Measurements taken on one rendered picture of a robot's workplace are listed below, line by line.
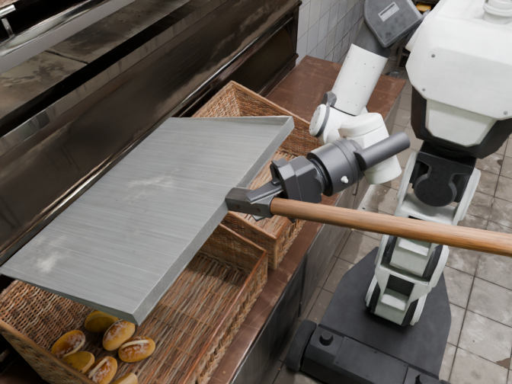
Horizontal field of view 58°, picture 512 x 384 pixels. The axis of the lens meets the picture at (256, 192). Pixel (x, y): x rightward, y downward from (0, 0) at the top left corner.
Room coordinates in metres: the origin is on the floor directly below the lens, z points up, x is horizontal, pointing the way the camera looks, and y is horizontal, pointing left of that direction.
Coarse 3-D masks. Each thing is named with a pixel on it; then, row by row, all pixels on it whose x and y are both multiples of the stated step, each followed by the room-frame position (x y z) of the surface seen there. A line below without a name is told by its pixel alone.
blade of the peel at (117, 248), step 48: (144, 144) 0.88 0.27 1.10; (192, 144) 0.84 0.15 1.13; (240, 144) 0.80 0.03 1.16; (96, 192) 0.71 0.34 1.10; (144, 192) 0.68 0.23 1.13; (192, 192) 0.66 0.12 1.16; (48, 240) 0.58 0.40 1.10; (96, 240) 0.56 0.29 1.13; (144, 240) 0.54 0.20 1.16; (192, 240) 0.49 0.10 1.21; (48, 288) 0.44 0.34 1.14; (96, 288) 0.44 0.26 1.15; (144, 288) 0.42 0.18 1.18
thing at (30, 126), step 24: (192, 0) 1.54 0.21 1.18; (216, 0) 1.58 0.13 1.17; (168, 24) 1.36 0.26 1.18; (192, 24) 1.45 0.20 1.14; (120, 48) 1.21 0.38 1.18; (144, 48) 1.24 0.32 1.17; (96, 72) 1.08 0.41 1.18; (120, 72) 1.14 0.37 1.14; (48, 96) 0.97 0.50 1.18; (72, 96) 0.99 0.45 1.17; (0, 120) 0.87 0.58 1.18; (24, 120) 0.87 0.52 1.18; (48, 120) 0.91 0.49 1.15; (0, 144) 0.80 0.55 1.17
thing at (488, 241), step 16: (272, 208) 0.54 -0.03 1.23; (288, 208) 0.53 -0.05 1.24; (304, 208) 0.52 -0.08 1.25; (320, 208) 0.52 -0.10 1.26; (336, 208) 0.51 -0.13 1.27; (336, 224) 0.49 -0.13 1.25; (352, 224) 0.48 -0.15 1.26; (368, 224) 0.47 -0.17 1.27; (384, 224) 0.46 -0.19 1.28; (400, 224) 0.45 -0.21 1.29; (416, 224) 0.45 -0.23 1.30; (432, 224) 0.44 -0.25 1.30; (432, 240) 0.43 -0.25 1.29; (448, 240) 0.42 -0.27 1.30; (464, 240) 0.41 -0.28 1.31; (480, 240) 0.40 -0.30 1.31; (496, 240) 0.40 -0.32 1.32
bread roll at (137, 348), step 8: (136, 336) 0.64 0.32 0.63; (144, 336) 0.64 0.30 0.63; (128, 344) 0.61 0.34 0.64; (136, 344) 0.61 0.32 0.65; (144, 344) 0.61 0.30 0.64; (152, 344) 0.62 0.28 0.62; (120, 352) 0.59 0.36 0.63; (128, 352) 0.59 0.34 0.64; (136, 352) 0.59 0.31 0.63; (144, 352) 0.59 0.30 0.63; (152, 352) 0.61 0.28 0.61; (128, 360) 0.58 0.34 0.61; (136, 360) 0.58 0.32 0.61
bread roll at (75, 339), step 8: (64, 336) 0.63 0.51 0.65; (72, 336) 0.63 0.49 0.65; (80, 336) 0.63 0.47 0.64; (56, 344) 0.60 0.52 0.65; (64, 344) 0.60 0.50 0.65; (72, 344) 0.60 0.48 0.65; (80, 344) 0.61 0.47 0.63; (56, 352) 0.58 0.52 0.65; (64, 352) 0.58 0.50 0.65; (72, 352) 0.59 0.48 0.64
